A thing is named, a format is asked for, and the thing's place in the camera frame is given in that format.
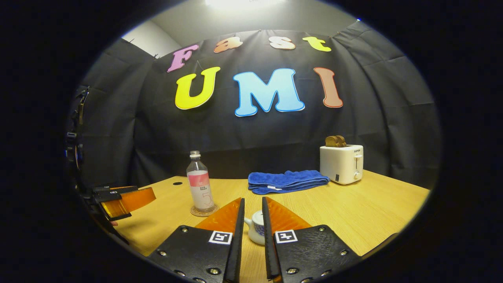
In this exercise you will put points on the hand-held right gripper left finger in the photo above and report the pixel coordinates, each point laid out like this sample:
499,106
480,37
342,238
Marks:
235,236

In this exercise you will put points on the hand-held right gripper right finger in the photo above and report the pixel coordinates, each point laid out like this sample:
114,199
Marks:
269,236

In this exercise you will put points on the black backdrop cloth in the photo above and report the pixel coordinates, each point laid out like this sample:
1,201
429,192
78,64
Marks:
157,133

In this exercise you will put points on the brown toast slice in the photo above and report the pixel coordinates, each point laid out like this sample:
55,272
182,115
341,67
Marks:
331,142
341,140

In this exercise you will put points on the folded blue towel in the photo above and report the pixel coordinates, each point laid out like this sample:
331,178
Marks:
287,181

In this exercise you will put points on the white blue patterned teacup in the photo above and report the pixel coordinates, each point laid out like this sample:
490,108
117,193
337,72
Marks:
257,234

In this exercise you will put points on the round brown coaster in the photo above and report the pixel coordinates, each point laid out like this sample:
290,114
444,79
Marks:
196,213

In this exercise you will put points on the dark metal stand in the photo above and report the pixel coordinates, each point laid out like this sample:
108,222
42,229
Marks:
76,133

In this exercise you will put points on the white toaster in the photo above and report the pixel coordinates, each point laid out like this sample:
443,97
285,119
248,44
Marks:
340,165

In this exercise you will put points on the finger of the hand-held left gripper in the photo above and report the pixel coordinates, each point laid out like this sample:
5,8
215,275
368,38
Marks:
108,196
116,189

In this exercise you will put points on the clear plastic water bottle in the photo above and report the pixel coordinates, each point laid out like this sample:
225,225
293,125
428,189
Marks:
200,188

